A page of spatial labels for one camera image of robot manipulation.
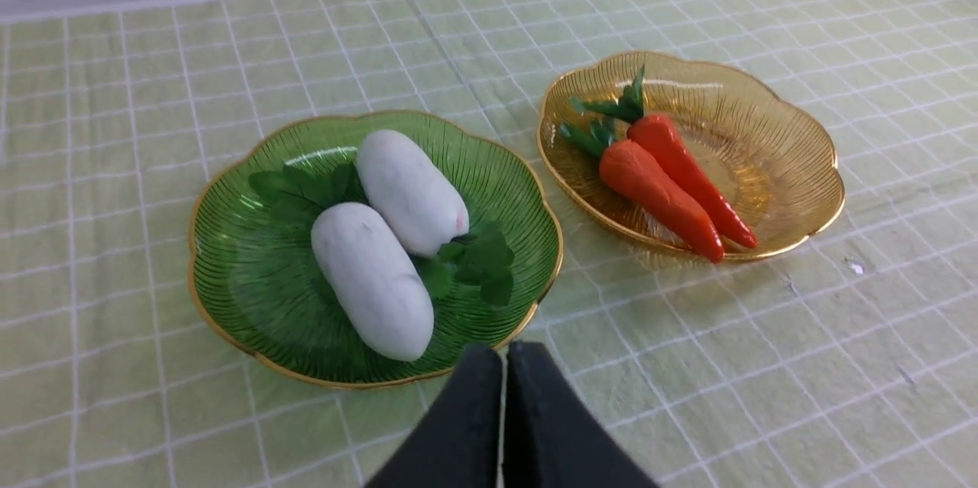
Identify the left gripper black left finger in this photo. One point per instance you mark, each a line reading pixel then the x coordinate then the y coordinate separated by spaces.
pixel 456 443

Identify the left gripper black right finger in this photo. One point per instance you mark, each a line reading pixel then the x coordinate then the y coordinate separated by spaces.
pixel 550 437

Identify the white toy radish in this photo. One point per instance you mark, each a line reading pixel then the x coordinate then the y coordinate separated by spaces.
pixel 431 220
pixel 370 273

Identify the orange toy carrot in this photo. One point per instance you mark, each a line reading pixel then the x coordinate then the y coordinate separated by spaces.
pixel 629 170
pixel 626 118

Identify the green glass plate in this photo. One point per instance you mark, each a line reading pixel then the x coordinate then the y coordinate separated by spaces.
pixel 253 277

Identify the amber glass plate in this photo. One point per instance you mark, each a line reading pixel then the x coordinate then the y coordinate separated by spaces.
pixel 774 162

